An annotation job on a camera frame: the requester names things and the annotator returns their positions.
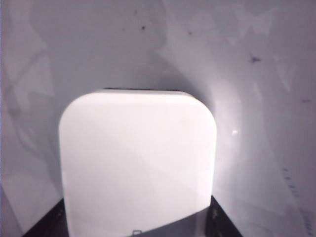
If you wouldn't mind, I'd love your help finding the white glossy whiteboard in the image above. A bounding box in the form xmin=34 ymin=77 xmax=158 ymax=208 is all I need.
xmin=0 ymin=0 xmax=316 ymax=237

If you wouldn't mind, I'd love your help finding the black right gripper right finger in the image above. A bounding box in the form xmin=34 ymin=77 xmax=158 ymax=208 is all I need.
xmin=204 ymin=194 xmax=244 ymax=237

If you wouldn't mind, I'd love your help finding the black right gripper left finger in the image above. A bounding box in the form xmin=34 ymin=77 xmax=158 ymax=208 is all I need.
xmin=22 ymin=197 xmax=70 ymax=237

